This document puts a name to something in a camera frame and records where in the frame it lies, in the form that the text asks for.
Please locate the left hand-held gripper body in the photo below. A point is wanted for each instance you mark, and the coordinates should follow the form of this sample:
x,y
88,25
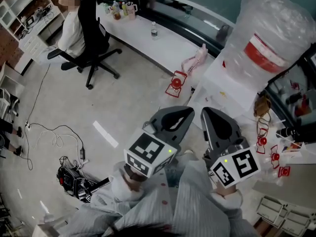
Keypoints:
x,y
148,148

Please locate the pink plush toy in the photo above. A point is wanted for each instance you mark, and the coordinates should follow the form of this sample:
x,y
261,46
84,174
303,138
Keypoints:
x,y
195,59

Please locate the person's right forearm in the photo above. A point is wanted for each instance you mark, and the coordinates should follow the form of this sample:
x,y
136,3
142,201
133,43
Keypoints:
x,y
229,201

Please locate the white shelf cabinet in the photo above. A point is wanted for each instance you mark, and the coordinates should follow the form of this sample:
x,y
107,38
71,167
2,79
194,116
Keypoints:
x,y
27,21

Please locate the white water dispenser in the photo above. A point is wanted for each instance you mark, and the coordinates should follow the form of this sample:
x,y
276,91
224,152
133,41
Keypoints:
x,y
229,88

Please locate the white paper strip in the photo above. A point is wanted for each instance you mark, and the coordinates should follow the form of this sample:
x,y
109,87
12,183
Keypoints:
x,y
105,134

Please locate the black device on floor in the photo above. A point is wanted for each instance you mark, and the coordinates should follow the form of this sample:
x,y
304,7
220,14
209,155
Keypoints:
x,y
74,181

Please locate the person's left forearm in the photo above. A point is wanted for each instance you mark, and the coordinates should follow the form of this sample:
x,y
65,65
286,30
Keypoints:
x,y
123,189

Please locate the person's striped grey clothing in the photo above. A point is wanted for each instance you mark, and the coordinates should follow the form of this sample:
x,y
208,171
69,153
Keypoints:
x,y
192,206

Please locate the black cylinder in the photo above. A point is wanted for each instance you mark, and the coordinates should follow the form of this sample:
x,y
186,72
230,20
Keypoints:
x,y
286,132

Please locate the white box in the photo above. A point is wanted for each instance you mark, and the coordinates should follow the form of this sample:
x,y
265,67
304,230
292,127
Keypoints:
x,y
48,227

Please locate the white power strip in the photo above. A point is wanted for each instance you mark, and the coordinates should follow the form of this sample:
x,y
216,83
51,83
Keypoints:
x,y
27,127

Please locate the plastic-wrapped water jug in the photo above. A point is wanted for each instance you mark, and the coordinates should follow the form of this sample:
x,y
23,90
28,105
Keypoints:
x,y
266,33

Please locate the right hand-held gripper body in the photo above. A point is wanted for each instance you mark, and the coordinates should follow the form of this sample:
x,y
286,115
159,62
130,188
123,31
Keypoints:
x,y
222,132

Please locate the black power adapter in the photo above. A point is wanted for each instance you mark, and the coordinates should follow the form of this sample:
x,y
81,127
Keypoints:
x,y
82,152

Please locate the clear water bottle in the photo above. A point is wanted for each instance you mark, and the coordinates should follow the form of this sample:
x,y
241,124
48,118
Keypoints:
x,y
154,31

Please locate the long white desk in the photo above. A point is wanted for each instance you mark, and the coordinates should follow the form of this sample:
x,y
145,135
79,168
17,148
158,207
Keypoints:
x,y
153,46

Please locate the white plastic trays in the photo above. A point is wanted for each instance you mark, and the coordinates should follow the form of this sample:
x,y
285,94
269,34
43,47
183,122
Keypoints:
x,y
281,213

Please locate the yellow drink bottle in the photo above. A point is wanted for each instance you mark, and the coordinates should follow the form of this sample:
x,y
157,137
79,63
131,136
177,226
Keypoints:
x,y
124,9

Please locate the brown tea bottle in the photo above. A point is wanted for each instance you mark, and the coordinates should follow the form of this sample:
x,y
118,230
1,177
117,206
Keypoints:
x,y
116,11

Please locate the black office chair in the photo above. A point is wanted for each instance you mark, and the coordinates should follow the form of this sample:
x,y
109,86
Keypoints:
x,y
93,38

